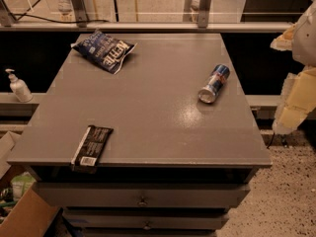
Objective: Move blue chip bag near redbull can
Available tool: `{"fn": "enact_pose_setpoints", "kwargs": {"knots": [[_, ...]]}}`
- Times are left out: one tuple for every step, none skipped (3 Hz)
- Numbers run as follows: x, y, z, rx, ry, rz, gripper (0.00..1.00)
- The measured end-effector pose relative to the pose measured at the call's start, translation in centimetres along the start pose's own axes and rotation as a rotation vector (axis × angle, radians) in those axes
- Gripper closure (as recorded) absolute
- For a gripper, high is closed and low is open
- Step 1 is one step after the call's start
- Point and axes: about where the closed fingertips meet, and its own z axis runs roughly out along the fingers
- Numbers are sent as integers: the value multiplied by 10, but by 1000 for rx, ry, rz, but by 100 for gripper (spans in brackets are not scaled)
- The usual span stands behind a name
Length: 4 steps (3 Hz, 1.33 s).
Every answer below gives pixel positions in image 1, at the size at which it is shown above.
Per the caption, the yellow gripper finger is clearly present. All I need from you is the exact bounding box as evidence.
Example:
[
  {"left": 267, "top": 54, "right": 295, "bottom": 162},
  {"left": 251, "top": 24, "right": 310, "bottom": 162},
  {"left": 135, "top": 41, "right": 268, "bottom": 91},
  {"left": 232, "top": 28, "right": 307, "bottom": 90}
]
[
  {"left": 270, "top": 24, "right": 296, "bottom": 51},
  {"left": 273, "top": 66, "right": 316, "bottom": 135}
]

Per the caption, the Red Bull can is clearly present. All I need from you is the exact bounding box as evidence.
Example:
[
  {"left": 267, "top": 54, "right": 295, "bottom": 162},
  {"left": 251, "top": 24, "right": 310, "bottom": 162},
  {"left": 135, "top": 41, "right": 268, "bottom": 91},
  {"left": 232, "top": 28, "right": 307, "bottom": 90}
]
[{"left": 198, "top": 64, "right": 230, "bottom": 104}]

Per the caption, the blue Kettle chip bag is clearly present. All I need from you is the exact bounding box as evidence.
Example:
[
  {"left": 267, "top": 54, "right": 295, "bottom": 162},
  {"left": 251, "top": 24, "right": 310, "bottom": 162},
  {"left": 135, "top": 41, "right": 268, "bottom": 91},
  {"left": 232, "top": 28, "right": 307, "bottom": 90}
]
[{"left": 71, "top": 30, "right": 135, "bottom": 74}]

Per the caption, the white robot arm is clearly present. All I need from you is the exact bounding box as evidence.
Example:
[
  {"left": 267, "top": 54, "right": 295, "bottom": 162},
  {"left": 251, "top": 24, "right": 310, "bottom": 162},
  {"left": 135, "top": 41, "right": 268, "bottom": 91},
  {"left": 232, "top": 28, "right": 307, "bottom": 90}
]
[{"left": 271, "top": 1, "right": 316, "bottom": 135}]

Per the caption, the grey metal railing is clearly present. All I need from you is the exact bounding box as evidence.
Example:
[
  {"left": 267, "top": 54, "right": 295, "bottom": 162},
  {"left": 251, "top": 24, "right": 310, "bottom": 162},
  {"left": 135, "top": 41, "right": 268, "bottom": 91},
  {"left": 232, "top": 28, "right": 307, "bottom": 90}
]
[{"left": 0, "top": 0, "right": 291, "bottom": 33}]

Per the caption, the grey drawer cabinet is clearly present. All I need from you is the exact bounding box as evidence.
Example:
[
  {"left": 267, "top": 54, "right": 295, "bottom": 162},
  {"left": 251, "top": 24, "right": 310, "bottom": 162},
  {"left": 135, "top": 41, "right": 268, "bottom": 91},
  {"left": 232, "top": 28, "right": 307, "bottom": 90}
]
[{"left": 9, "top": 34, "right": 271, "bottom": 237}]

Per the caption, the top drawer knob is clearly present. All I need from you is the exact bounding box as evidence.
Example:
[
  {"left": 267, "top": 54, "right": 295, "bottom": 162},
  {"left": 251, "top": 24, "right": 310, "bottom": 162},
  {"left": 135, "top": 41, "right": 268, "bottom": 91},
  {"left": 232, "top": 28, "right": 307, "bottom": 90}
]
[{"left": 137, "top": 197, "right": 148, "bottom": 207}]

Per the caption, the black snack bar wrapper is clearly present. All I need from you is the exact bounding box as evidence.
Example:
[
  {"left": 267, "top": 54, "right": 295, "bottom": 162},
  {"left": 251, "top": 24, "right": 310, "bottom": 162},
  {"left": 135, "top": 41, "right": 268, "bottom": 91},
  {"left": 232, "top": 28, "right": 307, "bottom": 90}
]
[{"left": 70, "top": 125, "right": 114, "bottom": 174}]

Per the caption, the white pump dispenser bottle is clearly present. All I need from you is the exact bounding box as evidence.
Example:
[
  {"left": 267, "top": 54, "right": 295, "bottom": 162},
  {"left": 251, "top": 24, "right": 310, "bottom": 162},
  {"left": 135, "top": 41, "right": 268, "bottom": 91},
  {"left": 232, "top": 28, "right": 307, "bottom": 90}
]
[{"left": 6, "top": 68, "right": 33, "bottom": 103}]

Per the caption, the brown cardboard box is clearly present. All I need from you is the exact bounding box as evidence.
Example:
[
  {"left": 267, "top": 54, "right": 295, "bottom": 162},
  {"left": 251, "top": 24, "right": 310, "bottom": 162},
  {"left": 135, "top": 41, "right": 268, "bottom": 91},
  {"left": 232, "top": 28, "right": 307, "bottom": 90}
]
[{"left": 0, "top": 131, "right": 59, "bottom": 237}]

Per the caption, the black cable at right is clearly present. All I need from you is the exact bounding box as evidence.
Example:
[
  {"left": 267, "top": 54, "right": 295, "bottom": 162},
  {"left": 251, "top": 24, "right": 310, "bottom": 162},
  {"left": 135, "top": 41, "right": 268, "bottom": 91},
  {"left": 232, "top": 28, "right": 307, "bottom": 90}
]
[{"left": 266, "top": 131, "right": 277, "bottom": 150}]

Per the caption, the black cable on ledge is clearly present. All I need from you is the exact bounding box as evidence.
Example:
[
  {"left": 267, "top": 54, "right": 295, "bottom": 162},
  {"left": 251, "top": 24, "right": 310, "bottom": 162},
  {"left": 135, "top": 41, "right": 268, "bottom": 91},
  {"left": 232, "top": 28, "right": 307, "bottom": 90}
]
[{"left": 9, "top": 12, "right": 110, "bottom": 25}]

